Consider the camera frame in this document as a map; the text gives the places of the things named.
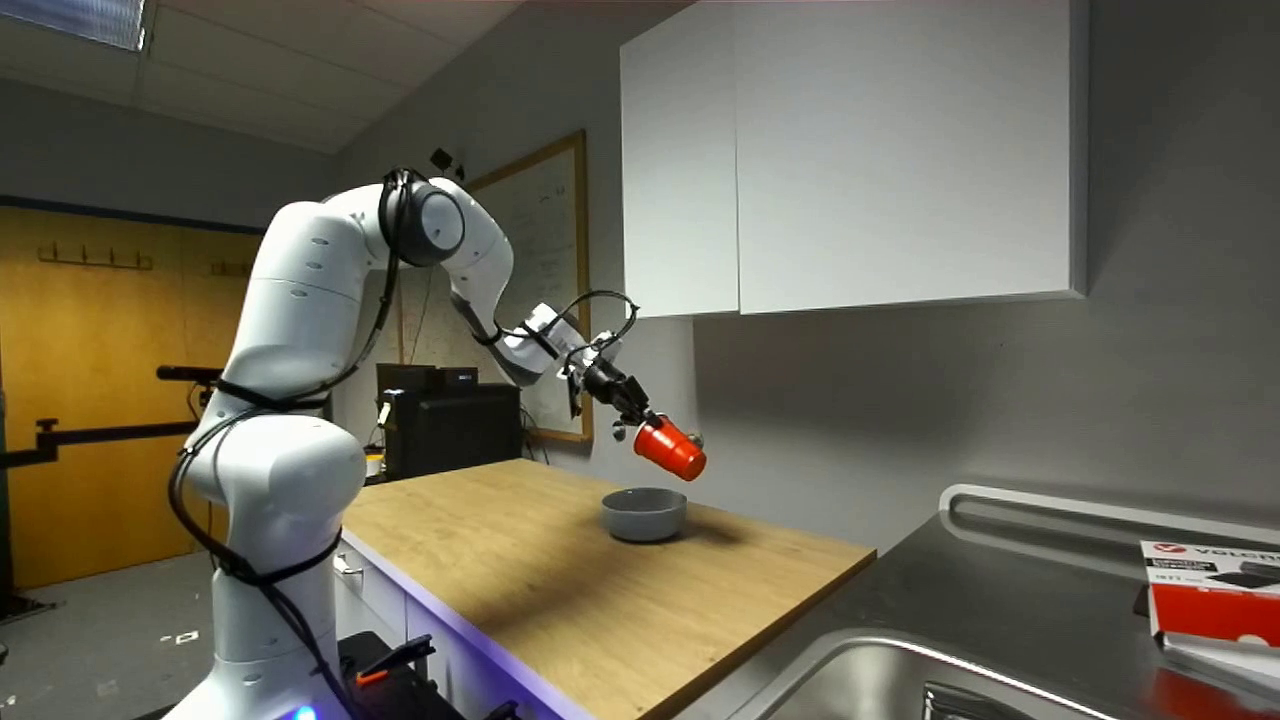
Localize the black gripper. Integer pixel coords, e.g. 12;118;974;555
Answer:
564;348;673;449

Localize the red plastic cup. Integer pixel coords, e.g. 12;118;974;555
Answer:
632;416;712;482

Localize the black equipment beside robot base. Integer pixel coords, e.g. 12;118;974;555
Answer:
334;631;463;720

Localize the gray bowl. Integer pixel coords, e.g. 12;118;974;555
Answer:
599;482;693;548

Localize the black box-shaped device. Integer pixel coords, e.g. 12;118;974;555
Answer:
376;358;526;482

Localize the stainless steel sink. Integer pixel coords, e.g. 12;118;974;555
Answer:
745;629;1166;720

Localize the yellow wooden door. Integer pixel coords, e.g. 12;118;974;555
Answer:
0;197;266;591

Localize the red and white box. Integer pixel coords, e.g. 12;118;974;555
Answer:
1137;535;1280;670

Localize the ceiling light panel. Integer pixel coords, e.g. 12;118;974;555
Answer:
0;0;154;55

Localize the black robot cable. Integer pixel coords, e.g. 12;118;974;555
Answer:
541;286;644;371

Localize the white wall cabinet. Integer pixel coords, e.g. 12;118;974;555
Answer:
616;0;1094;321

